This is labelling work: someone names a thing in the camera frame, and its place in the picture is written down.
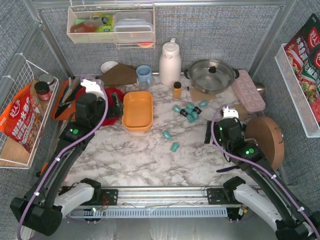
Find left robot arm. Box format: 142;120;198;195
10;93;109;239

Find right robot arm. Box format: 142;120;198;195
204;117;320;240

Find orange storage basket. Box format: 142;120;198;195
122;91;154;132

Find black lid coffee capsule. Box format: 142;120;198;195
193;106;202;114
179;109;189;117

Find red cloth hat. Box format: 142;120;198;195
75;87;124;128

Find brown cork mat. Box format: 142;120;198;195
189;88;217;102
232;104;249;121

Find brown olive cloth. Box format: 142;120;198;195
100;63;137;88

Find clear small glass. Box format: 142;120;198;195
138;81;150;92

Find pink egg tray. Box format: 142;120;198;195
232;69;266;113

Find white small bowl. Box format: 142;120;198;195
100;60;118;73

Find black blade kitchen knife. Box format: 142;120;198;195
52;84;83;119

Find light blue mug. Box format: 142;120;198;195
136;65;154;86

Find orange plastic tray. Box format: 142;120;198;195
51;79;83;121

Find stainless steel pot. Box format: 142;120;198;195
183;59;240;95

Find orange juice bottle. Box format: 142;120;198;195
173;81;182;99

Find round wooden board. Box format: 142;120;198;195
245;116;285;170

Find silver metal cup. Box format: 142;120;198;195
255;82;267;97

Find white thermos jug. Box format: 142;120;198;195
159;38;182;87

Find silver lid glass jar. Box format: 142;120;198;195
38;73;55;92

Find dark lid glass jar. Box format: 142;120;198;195
34;81;52;101

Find clear plastic food containers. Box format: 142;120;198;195
113;11;154;43

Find amber liquid bottle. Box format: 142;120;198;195
70;19;102;33

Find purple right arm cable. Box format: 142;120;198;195
210;104;320;223

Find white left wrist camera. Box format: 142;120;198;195
80;78;103;94

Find cream handle knife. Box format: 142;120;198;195
61;76;80;103

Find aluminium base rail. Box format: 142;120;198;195
51;183;255;223

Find cream wall shelf basket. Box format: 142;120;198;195
66;4;156;48

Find white wire wall basket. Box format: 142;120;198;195
0;53;60;169

